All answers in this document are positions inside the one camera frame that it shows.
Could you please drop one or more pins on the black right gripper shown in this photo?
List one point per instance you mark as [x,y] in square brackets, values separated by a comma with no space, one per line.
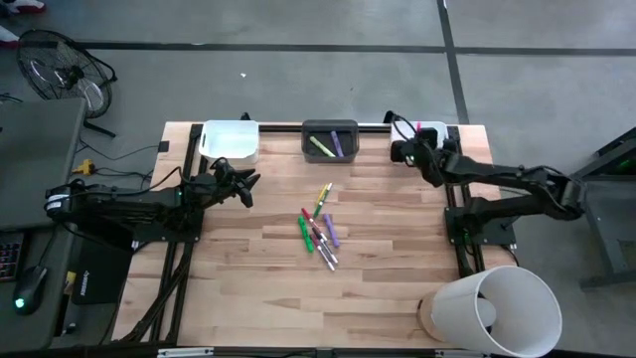
[431,159]

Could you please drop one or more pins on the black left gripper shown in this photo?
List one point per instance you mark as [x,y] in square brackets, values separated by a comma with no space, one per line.
[213,186]

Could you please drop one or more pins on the green white dry-erase marker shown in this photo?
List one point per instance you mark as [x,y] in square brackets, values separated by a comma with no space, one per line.
[318,209]

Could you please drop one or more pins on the red cap dry-erase marker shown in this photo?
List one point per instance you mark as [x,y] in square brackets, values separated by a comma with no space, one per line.
[313,224]

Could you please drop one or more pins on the light green highlighter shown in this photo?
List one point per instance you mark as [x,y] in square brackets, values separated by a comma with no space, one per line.
[322,146]

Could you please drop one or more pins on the purple highlighter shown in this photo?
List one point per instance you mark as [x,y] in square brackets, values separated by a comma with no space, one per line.
[337,144]
[331,231]

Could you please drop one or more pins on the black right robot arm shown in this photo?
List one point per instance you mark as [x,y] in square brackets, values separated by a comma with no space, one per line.
[497,174]

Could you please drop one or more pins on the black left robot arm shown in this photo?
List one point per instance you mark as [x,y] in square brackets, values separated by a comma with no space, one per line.
[124,199]

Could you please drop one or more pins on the white plastic bin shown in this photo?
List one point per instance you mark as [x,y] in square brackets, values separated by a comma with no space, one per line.
[443,134]
[228,139]

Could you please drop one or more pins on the grey translucent plastic bin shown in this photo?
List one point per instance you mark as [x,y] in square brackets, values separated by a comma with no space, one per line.
[308,144]

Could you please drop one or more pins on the small black box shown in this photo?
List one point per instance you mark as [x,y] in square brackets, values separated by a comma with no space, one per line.
[163,146]

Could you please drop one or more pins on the yellow plug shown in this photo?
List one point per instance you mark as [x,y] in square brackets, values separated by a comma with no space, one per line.
[85,167]

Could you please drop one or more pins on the black metal cart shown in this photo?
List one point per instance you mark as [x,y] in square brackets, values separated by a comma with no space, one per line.
[611,214]

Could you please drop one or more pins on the grey desk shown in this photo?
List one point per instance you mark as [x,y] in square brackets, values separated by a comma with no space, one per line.
[40,149]

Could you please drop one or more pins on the black floor fan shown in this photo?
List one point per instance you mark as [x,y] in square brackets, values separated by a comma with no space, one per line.
[64,74]

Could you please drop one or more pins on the black computer mouse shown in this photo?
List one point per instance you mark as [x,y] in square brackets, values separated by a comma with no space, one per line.
[30,288]

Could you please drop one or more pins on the black keyboard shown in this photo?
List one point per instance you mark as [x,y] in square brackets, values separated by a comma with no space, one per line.
[10,256]

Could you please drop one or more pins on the person's shoe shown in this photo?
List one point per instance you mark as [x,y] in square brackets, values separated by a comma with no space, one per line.
[22,6]
[7,37]

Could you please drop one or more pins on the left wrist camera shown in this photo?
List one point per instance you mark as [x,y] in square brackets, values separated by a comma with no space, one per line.
[222,165]

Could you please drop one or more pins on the black frame corner bracket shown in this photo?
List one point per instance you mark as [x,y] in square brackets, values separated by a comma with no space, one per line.
[390,117]
[245,117]

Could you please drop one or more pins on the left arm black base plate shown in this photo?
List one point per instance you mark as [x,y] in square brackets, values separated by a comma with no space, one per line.
[164,233]

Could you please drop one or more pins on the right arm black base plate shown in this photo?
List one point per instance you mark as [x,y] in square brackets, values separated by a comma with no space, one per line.
[497,233]

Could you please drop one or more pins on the silver bracket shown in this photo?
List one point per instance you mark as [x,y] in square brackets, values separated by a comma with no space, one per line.
[184,352]

